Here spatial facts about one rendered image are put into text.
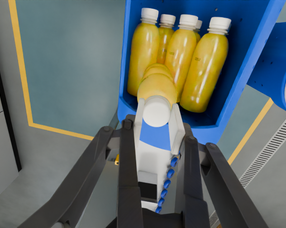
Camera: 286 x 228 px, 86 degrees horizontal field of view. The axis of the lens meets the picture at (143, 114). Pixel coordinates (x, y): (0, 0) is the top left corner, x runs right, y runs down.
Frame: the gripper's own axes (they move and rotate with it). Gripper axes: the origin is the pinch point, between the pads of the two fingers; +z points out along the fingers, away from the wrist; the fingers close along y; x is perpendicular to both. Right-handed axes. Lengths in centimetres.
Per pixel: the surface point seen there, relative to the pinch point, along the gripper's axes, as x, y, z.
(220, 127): -5.6, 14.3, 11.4
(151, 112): 0.1, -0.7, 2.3
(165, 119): -0.6, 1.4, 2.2
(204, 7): 17.4, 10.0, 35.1
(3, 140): -125, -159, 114
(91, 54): -16, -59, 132
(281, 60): 7.8, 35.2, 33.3
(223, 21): 13.4, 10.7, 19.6
